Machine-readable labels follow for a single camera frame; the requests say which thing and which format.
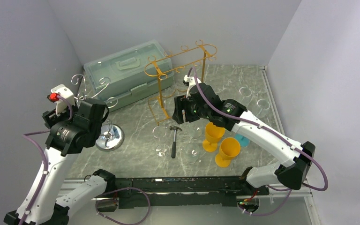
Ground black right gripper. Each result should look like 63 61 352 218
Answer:
172 94 210 124

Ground clear glass chrome rack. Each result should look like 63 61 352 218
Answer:
152 126 169 158
189 122 203 140

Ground orange wine glass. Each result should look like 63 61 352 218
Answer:
215 137 241 167
202 122 225 152

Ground clear wine glass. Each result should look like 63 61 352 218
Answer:
239 86 253 105
256 99 271 118

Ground blue wine glass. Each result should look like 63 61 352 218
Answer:
234 134 250 148

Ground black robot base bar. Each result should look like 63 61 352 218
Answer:
97 176 269 209

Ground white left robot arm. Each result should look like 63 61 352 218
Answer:
3 98 116 225

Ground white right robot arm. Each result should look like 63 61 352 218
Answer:
172 94 315 195

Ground chrome tree glass rack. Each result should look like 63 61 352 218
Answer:
71 74 125 152

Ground clear plastic storage box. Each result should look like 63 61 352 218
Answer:
83 40 174 110

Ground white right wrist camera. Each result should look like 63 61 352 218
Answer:
183 75 201 97

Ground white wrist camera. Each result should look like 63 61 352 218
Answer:
183 75 201 97
47 84 75 117

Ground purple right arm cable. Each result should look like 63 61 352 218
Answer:
187 67 329 192

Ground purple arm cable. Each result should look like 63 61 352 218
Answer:
18 130 51 225
187 67 329 192

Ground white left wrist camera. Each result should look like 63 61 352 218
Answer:
47 84 75 117

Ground gold wire glass rack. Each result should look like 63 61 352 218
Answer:
144 39 218 127

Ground black handled hammer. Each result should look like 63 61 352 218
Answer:
169 126 182 158

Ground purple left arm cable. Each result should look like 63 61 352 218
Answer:
18 130 51 225

